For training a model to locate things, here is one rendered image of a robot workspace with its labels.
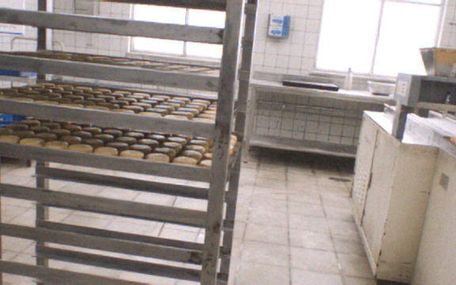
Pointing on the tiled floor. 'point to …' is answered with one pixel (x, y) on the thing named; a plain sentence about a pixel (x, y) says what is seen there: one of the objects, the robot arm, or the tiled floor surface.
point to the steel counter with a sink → (357, 93)
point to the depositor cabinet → (392, 195)
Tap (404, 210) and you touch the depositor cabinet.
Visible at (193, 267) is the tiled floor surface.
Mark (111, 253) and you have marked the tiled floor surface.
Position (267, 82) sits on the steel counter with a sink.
